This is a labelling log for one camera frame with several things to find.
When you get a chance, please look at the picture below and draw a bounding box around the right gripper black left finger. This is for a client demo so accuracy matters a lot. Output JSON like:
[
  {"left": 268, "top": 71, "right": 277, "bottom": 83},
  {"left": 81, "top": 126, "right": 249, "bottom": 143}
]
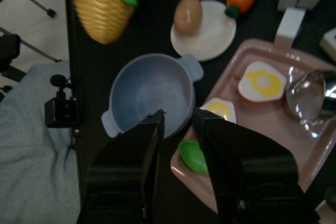
[{"left": 77, "top": 109, "right": 168, "bottom": 224}]

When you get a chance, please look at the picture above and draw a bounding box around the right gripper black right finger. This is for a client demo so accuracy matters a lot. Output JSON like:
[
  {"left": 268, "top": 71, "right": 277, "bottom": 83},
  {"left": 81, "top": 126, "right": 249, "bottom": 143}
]
[{"left": 192, "top": 107, "right": 322, "bottom": 224}]

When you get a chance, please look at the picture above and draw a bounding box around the orange croissant-shaped piece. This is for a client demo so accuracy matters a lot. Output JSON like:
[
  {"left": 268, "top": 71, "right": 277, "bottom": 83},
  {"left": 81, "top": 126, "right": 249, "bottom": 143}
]
[{"left": 62, "top": 0, "right": 138, "bottom": 45}]

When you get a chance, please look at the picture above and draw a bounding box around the green toy leaf piece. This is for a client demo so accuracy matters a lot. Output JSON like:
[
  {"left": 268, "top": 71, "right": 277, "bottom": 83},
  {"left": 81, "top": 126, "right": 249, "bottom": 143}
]
[{"left": 177, "top": 139, "right": 210, "bottom": 177}]

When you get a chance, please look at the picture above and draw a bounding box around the pink tray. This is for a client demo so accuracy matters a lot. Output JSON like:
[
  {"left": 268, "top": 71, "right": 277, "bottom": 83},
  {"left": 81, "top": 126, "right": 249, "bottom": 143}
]
[{"left": 169, "top": 37, "right": 336, "bottom": 214}]

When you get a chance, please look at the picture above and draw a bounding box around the toy fried egg slice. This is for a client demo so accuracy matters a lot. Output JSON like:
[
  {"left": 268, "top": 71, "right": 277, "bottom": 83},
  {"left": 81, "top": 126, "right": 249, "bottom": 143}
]
[
  {"left": 236, "top": 60, "right": 289, "bottom": 103},
  {"left": 200, "top": 96, "right": 237, "bottom": 125}
]

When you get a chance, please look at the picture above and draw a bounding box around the grey cloth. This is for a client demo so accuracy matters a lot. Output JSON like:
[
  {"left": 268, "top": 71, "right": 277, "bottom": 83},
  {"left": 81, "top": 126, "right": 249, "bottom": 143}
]
[{"left": 0, "top": 62, "right": 82, "bottom": 224}]

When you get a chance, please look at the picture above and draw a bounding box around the silver metal utensil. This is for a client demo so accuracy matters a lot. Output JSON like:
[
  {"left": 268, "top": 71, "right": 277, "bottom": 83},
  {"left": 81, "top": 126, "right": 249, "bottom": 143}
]
[{"left": 285, "top": 67, "right": 336, "bottom": 139}]

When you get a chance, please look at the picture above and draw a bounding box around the small white plate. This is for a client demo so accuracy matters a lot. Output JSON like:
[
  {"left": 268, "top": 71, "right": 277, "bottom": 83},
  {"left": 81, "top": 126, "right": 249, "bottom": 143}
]
[{"left": 169, "top": 0, "right": 237, "bottom": 63}]

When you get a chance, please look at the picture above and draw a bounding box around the small white toy block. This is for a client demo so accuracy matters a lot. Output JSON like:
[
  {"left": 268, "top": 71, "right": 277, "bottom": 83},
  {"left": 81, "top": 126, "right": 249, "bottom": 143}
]
[{"left": 318, "top": 28, "right": 336, "bottom": 63}]

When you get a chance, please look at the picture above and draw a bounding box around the black stand base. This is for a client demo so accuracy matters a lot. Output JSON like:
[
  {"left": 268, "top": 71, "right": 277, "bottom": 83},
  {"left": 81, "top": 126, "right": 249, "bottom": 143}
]
[{"left": 0, "top": 32, "right": 26, "bottom": 84}]

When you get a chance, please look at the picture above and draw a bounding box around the orange fruit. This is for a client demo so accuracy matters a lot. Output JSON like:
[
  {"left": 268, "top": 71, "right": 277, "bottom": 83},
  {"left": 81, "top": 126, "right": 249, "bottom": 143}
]
[{"left": 173, "top": 0, "right": 205, "bottom": 35}]

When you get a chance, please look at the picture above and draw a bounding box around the black table-edge camera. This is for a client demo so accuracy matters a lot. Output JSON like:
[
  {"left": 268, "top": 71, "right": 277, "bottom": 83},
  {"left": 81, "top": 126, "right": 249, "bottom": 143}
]
[{"left": 42, "top": 74, "right": 81, "bottom": 129}]

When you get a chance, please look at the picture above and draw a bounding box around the grey-blue bowl with handles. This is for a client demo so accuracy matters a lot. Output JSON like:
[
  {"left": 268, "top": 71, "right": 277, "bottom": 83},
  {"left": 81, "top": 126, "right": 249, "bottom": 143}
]
[{"left": 100, "top": 52, "right": 205, "bottom": 140}]

